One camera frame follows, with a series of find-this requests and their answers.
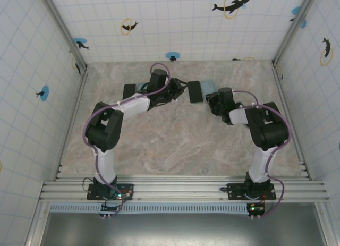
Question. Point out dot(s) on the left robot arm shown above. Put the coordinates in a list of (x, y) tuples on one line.
[(106, 129)]

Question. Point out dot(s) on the black smartphone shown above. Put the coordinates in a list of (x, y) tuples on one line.
[(128, 90), (195, 92)]

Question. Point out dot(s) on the grey metal panel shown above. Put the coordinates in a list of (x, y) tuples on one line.
[(180, 230)]

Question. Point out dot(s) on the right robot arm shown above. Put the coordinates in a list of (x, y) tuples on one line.
[(268, 129)]

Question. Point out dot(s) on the aluminium mounting beam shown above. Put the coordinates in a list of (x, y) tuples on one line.
[(180, 187)]

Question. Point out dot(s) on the aluminium corner post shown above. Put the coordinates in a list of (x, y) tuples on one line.
[(66, 30), (295, 25)]

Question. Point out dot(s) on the light blue phone case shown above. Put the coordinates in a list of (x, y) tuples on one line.
[(140, 86), (208, 86)]

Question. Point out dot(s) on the aluminium frame leg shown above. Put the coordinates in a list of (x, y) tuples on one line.
[(37, 227), (324, 227)]

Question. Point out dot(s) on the aluminium side rail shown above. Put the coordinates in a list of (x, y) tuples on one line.
[(287, 102), (71, 123)]

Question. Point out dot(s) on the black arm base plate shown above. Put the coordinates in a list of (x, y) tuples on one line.
[(233, 194), (91, 195)]

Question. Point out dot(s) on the black controller box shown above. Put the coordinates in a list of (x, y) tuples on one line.
[(256, 209), (109, 209)]

